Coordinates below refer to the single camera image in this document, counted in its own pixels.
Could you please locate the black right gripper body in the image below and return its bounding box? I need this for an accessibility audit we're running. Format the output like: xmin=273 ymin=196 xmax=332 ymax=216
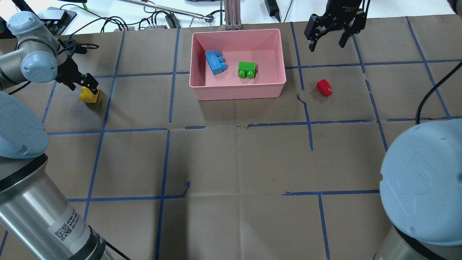
xmin=304 ymin=0 xmax=365 ymax=41

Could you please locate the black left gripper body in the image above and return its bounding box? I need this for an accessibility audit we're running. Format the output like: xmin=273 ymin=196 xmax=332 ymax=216
xmin=58 ymin=56 xmax=90 ymax=87

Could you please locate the yellow toy block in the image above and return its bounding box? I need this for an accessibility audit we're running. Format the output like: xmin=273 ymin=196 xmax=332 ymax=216
xmin=79 ymin=87 xmax=100 ymax=104

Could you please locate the red toy block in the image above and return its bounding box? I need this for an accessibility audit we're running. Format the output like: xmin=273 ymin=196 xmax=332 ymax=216
xmin=316 ymin=79 xmax=332 ymax=97

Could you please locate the green toy block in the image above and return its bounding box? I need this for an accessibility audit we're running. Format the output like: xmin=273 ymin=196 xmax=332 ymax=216
xmin=237 ymin=61 xmax=256 ymax=79

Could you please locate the blue toy block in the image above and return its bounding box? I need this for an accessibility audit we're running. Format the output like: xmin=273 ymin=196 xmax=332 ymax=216
xmin=205 ymin=50 xmax=228 ymax=75

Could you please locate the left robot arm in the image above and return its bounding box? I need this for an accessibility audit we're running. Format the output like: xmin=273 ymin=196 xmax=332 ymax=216
xmin=0 ymin=11 xmax=113 ymax=260

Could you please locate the pink plastic box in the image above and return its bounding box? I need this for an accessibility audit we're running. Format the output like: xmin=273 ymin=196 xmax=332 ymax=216
xmin=189 ymin=29 xmax=287 ymax=101

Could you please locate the black power adapter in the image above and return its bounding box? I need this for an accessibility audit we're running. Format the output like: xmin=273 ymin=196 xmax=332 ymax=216
xmin=264 ymin=0 xmax=281 ymax=22

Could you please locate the metal rod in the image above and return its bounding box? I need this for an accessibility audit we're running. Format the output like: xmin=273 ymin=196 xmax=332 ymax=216
xmin=121 ymin=0 xmax=214 ymax=22

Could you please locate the aluminium frame post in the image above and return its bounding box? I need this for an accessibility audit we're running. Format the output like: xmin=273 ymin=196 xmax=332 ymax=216
xmin=224 ymin=0 xmax=242 ymax=31

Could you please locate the black cable bundle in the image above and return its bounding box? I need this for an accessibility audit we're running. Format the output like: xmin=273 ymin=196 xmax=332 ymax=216
xmin=103 ymin=10 xmax=181 ymax=31

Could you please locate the black braided cable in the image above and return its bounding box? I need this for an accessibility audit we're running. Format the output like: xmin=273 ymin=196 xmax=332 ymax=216
xmin=415 ymin=61 xmax=462 ymax=125

